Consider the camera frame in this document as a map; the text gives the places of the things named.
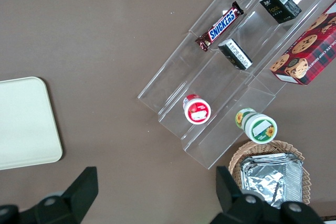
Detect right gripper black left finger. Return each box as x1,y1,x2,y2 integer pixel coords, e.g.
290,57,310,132
19,166,99,224

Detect Snickers chocolate bar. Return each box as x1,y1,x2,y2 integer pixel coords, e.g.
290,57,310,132
195,1,245,52

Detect stacked aluminium foil containers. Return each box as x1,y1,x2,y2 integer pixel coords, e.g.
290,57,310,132
239,152,304,210

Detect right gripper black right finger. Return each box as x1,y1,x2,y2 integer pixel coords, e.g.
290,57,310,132
209,165,286,224

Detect red plaid cookie box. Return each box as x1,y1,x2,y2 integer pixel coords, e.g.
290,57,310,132
269,0,336,87

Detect red lid yogurt cup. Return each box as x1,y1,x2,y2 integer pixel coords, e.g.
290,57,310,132
182,93,212,125

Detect green sunflower yogurt cup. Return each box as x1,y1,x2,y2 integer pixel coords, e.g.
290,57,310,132
235,107,279,145

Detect cream plastic serving tray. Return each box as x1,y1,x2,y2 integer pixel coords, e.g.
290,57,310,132
0,76,64,171

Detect light wicker basket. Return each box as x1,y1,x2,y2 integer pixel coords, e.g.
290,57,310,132
228,140,311,207

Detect clear acrylic stepped shelf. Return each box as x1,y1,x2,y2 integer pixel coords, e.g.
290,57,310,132
136,0,336,170

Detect small black carton box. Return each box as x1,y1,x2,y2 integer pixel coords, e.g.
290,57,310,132
259,0,303,25
217,38,254,71

